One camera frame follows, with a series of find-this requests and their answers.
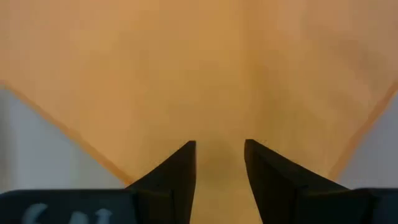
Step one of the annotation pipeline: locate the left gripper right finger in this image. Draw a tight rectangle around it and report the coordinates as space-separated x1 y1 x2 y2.
244 138 398 224

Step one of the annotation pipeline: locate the orange microfiber towel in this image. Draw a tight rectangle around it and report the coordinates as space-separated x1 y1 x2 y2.
0 0 398 224

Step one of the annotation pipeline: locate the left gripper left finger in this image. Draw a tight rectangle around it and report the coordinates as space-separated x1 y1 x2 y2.
0 139 197 224

